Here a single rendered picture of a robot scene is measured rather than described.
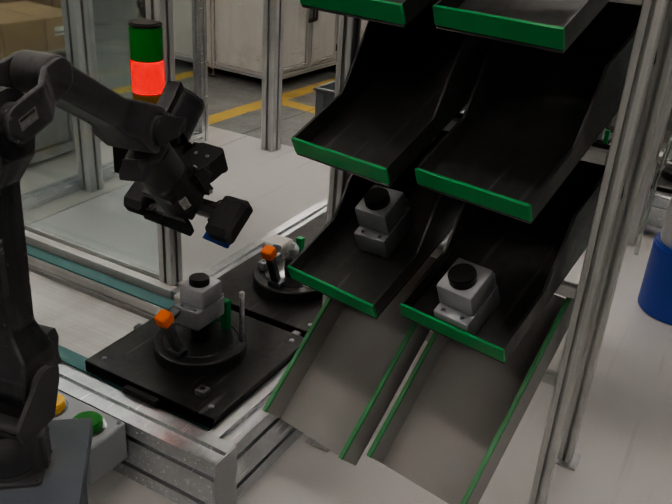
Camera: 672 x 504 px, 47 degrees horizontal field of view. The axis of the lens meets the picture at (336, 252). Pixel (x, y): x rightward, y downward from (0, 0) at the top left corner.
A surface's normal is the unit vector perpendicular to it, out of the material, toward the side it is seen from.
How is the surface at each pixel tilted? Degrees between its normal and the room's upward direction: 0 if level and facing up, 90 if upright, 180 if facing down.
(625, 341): 0
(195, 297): 90
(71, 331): 0
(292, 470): 0
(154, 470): 90
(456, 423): 45
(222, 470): 90
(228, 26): 90
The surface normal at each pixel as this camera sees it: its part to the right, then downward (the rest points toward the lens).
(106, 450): 0.86, 0.27
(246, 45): -0.56, 0.34
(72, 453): 0.06, -0.89
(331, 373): -0.41, -0.41
